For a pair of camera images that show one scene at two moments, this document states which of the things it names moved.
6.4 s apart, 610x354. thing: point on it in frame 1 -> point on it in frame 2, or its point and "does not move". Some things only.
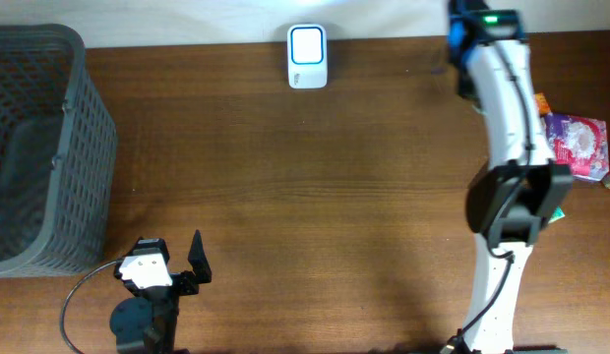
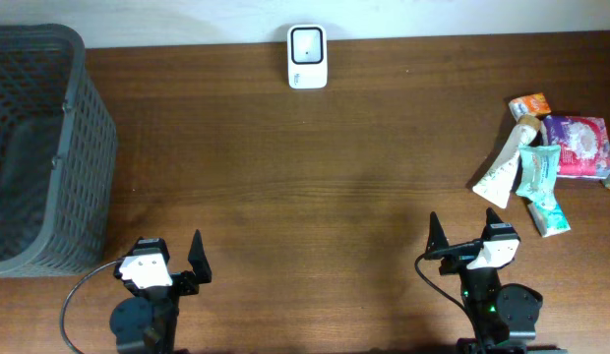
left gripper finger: x=199 y=261 does not move
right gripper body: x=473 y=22 -> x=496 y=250
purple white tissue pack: x=581 y=142 does not move
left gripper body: x=182 y=284 does not move
